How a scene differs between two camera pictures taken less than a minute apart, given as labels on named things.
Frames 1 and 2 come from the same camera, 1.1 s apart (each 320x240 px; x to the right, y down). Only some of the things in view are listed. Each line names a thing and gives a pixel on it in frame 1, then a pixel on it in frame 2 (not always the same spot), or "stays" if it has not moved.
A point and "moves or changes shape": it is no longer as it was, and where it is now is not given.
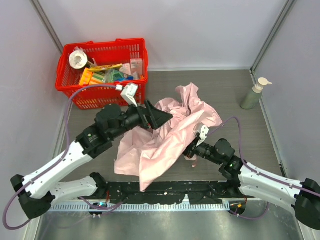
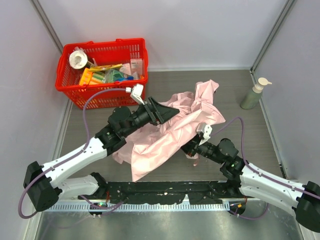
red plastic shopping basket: [116, 62] stays
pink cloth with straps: [148, 153] moves or changes shape
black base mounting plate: [163, 191] stays
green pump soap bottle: [251, 99] stays
